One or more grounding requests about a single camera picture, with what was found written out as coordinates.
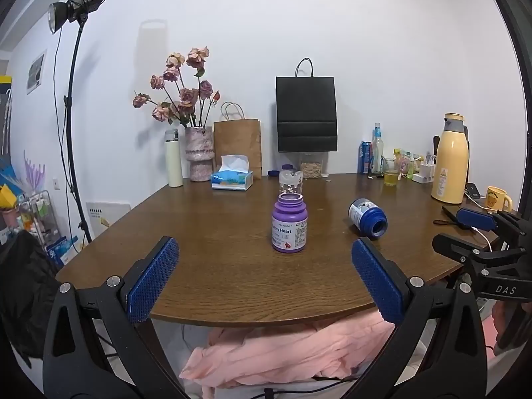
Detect wire shelf rack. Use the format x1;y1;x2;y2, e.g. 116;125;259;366
17;190;62;250

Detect white charger block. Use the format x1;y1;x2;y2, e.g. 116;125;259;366
412;163;436;184

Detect clear patterned cup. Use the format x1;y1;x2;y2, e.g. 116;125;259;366
279;164;303;194

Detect purple plastic bottle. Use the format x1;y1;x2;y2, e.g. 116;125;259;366
271;193;308;253

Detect black paper bag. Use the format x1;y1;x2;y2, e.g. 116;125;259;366
276;69;338;153

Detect snack packets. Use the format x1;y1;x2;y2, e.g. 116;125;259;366
393;149;424;179

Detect black studio light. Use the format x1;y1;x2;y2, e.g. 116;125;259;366
47;0;105;34

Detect white cable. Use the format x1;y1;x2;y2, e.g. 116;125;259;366
463;190;496;253

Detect pink ceramic vase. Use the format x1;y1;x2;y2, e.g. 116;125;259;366
185;127;214;182

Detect blue tissue box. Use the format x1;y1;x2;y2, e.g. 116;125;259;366
211;155;253;192

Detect dried pink roses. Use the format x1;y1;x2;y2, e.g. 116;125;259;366
132;47;221;129

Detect yellow thermos jug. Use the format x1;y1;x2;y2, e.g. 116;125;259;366
431;113;469;204

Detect blue plastic bottle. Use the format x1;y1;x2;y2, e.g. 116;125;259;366
348;198;388;240

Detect brown paper bag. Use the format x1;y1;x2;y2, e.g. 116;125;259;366
213;101;262;179

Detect pink cloth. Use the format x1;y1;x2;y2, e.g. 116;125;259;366
180;310;394;398

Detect blue soda can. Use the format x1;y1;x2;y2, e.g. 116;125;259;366
357;141;372;174

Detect cream thermos bottle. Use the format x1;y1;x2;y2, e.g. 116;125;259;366
164;128;183;188

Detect yellow smiley mug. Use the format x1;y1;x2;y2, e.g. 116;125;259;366
485;186;513;212

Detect clear jar of grains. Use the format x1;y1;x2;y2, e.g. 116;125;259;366
299;152;324;179

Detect glass of yellow drink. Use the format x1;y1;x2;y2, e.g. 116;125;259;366
382;159;399;187

